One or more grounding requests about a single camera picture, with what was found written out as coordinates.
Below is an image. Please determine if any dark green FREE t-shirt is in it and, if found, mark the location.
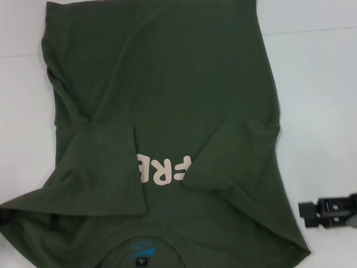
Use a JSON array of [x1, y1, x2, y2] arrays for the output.
[[0, 0, 312, 268]]

